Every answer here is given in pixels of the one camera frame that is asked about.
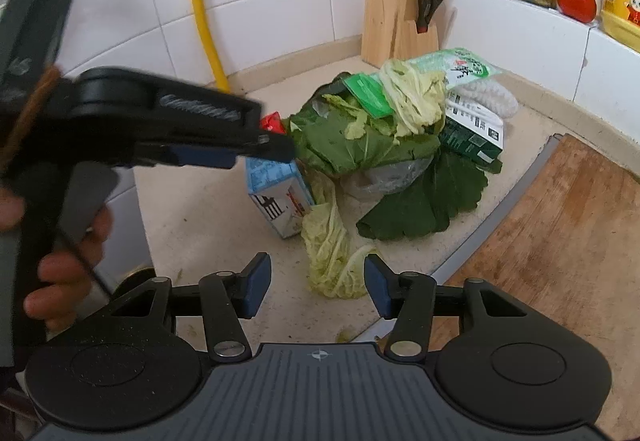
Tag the person left hand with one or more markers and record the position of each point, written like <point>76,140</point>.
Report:
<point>66,283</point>

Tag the pale cabbage leaf front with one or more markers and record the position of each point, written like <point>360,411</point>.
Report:
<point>336,270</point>

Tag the red blue tea carton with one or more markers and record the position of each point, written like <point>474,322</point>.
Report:
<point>280,193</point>

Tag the green bamboo shoot packet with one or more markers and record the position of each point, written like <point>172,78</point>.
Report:
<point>460,66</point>

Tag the clear plastic bag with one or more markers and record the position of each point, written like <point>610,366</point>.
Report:
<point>384,180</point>

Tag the yellow gas pipe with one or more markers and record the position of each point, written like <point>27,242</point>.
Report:
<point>208,45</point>

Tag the pale cabbage leaf pile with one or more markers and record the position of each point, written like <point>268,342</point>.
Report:
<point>399,101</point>

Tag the red tomato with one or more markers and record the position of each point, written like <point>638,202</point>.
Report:
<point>585,11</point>

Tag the green white milk carton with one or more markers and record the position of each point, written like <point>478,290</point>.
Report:
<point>472,130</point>

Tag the wooden knife block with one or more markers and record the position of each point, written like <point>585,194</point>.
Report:
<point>389,31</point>

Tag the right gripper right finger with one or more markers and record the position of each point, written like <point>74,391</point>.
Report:
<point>409,299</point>

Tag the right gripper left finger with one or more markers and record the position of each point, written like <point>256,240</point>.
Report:
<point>228,297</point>

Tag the dark green leaf bunch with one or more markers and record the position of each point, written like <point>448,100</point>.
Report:
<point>333,134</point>

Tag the wooden cutting board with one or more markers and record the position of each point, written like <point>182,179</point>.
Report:
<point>536,337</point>

